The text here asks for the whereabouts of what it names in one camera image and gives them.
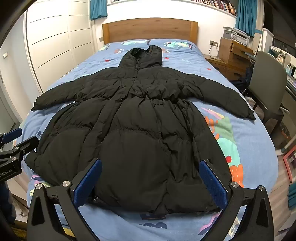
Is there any black cable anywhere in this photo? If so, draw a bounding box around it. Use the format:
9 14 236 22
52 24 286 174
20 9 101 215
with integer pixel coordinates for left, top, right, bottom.
208 45 219 59

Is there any grey chair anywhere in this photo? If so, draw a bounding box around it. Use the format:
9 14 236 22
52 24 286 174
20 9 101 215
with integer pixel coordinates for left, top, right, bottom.
245 50 290 131

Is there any teal curtain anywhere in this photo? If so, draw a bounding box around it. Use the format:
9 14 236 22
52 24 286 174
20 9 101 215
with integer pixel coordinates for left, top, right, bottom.
90 0 108 21
235 0 258 35

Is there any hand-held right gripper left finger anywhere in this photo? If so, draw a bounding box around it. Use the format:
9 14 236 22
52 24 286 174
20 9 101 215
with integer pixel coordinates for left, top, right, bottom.
26 159 103 241

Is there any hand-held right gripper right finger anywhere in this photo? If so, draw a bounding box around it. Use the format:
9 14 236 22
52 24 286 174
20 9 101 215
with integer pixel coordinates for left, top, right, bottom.
199 159 275 241

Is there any white side cabinet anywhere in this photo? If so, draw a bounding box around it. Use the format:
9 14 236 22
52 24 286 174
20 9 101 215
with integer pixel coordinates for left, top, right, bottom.
261 28 275 53

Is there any white wardrobe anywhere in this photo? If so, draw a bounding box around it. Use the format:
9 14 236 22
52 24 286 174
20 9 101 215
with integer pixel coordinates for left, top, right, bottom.
24 0 109 98

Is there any wooden bedside cabinet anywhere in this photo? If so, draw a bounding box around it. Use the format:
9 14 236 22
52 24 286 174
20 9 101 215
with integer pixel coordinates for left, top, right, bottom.
205 37 255 80

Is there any red picture frame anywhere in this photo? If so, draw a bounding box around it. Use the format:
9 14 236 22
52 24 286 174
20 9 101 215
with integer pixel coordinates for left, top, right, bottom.
283 147 296 183

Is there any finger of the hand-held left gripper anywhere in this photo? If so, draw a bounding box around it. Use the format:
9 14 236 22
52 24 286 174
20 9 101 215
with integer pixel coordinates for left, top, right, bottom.
0 136 39 165
0 128 23 145

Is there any grey storage box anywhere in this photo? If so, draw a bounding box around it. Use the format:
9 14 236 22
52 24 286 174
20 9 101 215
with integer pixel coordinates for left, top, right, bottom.
223 27 234 40

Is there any dark blue bag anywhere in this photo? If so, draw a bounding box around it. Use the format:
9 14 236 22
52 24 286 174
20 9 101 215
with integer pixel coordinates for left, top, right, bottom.
231 67 253 93

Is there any white printer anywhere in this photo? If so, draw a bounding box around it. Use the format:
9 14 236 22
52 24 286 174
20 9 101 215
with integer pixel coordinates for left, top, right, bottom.
231 29 251 46

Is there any wooden headboard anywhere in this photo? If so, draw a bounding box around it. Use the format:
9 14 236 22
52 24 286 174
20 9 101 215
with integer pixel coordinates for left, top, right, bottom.
102 18 199 45

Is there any dark blue cloth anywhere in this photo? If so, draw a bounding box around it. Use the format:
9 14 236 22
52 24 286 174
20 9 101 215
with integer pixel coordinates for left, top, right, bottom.
0 183 15 224

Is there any black puffer coat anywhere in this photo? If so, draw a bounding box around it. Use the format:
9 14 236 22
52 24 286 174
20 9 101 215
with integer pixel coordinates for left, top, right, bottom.
24 44 256 215

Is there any row of books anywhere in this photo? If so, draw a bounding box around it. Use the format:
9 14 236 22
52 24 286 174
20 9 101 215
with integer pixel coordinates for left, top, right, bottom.
192 0 238 16

